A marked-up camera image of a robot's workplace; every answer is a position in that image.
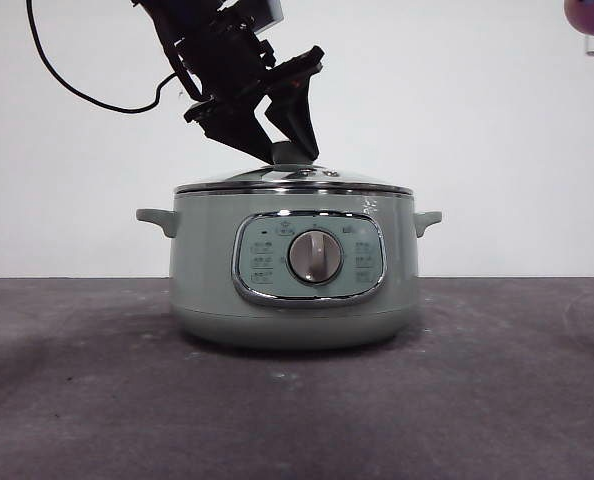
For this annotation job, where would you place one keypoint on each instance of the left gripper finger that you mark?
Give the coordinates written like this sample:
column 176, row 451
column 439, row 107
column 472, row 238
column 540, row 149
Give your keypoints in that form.
column 237, row 130
column 294, row 115

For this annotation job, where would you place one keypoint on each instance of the glass lid with green knob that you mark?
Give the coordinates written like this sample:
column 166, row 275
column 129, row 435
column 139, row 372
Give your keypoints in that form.
column 237, row 180

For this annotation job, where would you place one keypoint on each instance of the pale green electric cooking pot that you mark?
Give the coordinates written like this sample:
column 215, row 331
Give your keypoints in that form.
column 207, row 280

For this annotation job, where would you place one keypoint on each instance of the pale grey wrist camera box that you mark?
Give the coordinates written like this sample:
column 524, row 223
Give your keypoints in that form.
column 269, row 12

